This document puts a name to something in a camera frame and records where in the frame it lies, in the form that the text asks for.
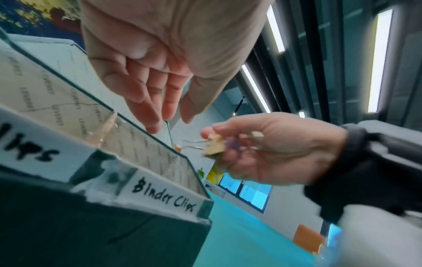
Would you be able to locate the colourful wall mural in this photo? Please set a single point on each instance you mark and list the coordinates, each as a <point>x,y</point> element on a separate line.
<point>33,15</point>

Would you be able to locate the purple binder clip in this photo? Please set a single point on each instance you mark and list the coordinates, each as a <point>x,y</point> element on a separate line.
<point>234,145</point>

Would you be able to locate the dark green divided box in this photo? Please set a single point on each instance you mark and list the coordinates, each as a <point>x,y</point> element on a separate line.
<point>82,229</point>

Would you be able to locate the green table cloth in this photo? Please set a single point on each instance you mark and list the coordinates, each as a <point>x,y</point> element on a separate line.
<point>250,240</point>

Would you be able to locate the right wrist marker band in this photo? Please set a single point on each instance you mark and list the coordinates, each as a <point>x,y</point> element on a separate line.
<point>392,135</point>

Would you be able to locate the person's right hand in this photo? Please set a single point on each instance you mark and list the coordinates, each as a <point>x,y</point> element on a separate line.
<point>290,148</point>

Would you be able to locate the person's right forearm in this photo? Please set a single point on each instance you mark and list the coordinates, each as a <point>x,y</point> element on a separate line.
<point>362,182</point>

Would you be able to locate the tan binder clip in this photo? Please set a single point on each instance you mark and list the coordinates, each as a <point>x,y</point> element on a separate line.
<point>215,146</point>

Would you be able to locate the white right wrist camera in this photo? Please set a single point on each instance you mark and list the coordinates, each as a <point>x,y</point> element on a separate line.
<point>379,234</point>

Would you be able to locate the orange chair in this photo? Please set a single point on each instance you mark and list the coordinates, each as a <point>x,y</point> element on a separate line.
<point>308,238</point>

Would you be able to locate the person's left hand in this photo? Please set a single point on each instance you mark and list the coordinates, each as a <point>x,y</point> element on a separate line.
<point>184,41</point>

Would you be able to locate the dark framed window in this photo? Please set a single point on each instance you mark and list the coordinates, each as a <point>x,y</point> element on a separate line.
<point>250,193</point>

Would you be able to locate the long ceiling light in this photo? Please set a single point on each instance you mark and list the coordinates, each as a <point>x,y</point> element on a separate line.
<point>379,60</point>
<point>275,28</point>
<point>256,88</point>

